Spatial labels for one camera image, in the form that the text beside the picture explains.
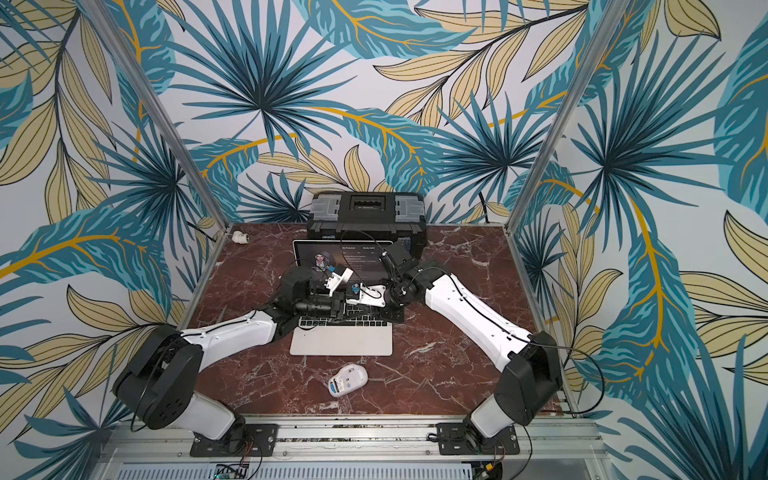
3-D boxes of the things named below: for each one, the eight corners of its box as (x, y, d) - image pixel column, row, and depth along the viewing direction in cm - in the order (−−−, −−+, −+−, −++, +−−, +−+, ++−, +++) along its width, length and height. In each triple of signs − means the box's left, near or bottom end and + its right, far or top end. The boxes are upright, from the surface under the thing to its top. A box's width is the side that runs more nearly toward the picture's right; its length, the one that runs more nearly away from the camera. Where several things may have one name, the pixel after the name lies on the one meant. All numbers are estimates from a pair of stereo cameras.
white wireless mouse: (332, 400, 82) (330, 396, 79) (326, 378, 85) (324, 374, 82) (370, 383, 84) (370, 379, 82) (362, 362, 88) (362, 358, 85)
